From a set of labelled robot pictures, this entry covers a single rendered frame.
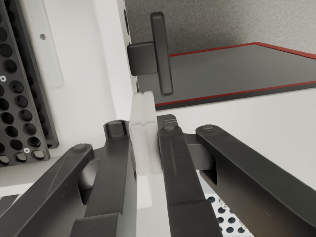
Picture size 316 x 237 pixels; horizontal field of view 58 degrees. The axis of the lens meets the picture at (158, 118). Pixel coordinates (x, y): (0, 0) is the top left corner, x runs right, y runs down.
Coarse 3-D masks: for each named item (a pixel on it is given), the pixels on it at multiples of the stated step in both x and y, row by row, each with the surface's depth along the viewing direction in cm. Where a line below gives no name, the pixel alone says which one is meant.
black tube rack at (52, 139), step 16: (16, 0) 27; (0, 16) 27; (16, 16) 27; (0, 32) 27; (16, 32) 28; (32, 64) 29; (0, 80) 26; (32, 80) 30; (0, 96) 27; (32, 96) 30; (0, 112) 27; (48, 112) 31; (0, 128) 28; (16, 128) 28; (32, 128) 31; (48, 128) 31; (0, 144) 31; (16, 144) 32; (48, 144) 32; (0, 160) 29; (16, 160) 29
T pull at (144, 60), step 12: (156, 12) 24; (156, 24) 24; (156, 36) 24; (132, 48) 25; (144, 48) 25; (156, 48) 25; (132, 60) 25; (144, 60) 25; (156, 60) 25; (168, 60) 25; (132, 72) 25; (144, 72) 25; (156, 72) 26; (168, 72) 25; (168, 84) 26
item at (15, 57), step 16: (0, 0) 24; (0, 48) 26; (16, 48) 26; (0, 64) 26; (16, 64) 26; (16, 80) 26; (16, 96) 27; (16, 112) 27; (32, 112) 27; (32, 144) 29; (32, 160) 29
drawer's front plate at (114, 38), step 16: (96, 0) 22; (112, 0) 22; (96, 16) 22; (112, 16) 22; (112, 32) 22; (112, 48) 23; (112, 64) 23; (128, 64) 24; (112, 80) 24; (128, 80) 24; (112, 96) 24; (128, 96) 24; (128, 112) 25; (144, 176) 27; (144, 192) 28
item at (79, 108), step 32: (64, 0) 30; (32, 32) 31; (64, 32) 31; (96, 32) 31; (64, 64) 32; (96, 64) 32; (64, 96) 33; (96, 96) 34; (64, 128) 35; (96, 128) 35; (0, 192) 31
